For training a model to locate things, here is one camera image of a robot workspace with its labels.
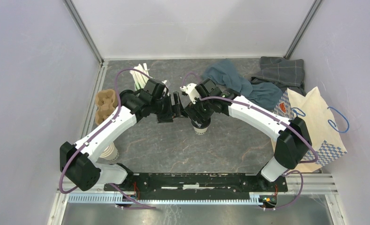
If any black plastic cup lid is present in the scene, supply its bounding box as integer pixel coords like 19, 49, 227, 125
191, 119, 211, 129

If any blue cloth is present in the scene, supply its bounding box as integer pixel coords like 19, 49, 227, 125
202, 59, 283, 111

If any stack of paper cups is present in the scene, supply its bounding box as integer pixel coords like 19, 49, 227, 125
99, 142, 119, 161

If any grey plaid cloth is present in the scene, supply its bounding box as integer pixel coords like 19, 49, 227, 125
250, 57, 306, 95

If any purple cable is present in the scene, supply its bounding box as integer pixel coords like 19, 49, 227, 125
181, 72, 319, 211
58, 68, 158, 210

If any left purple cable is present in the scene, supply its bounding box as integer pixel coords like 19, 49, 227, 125
58, 68, 158, 210

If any white wrapped straws bundle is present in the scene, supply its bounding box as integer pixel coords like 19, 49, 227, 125
130, 63, 151, 90

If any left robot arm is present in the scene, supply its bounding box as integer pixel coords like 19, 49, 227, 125
59, 79, 179, 194

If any white paper coffee cup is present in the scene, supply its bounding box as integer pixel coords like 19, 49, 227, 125
193, 124, 209, 135

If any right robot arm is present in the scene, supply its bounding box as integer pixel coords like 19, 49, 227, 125
180, 79, 318, 191

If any paper takeout bag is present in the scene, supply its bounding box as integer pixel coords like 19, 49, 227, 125
273, 87, 349, 173

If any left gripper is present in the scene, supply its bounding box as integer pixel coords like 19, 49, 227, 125
151, 92, 188, 124

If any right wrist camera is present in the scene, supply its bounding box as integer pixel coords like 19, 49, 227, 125
180, 83, 200, 104

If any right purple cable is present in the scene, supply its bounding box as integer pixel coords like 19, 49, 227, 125
181, 72, 319, 211

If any cardboard cup carrier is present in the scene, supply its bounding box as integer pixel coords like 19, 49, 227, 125
95, 89, 118, 126

